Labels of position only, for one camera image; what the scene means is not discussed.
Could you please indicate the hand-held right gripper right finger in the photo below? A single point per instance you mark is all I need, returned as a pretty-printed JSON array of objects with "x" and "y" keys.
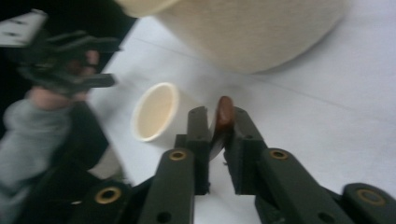
[{"x": 249, "y": 161}]

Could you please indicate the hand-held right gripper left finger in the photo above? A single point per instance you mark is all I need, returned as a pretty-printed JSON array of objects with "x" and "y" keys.
[{"x": 199, "y": 155}]

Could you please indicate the brown wooden spoon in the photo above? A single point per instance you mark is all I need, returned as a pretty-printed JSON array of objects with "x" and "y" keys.
[{"x": 224, "y": 113}]

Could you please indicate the white cup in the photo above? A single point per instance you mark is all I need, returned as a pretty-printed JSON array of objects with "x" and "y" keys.
[{"x": 155, "y": 112}]

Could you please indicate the beige rice container clear lid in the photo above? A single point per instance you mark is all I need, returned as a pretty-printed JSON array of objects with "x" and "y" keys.
[{"x": 249, "y": 34}]

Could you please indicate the white table mat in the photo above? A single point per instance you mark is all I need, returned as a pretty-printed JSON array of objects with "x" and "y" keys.
[{"x": 311, "y": 124}]

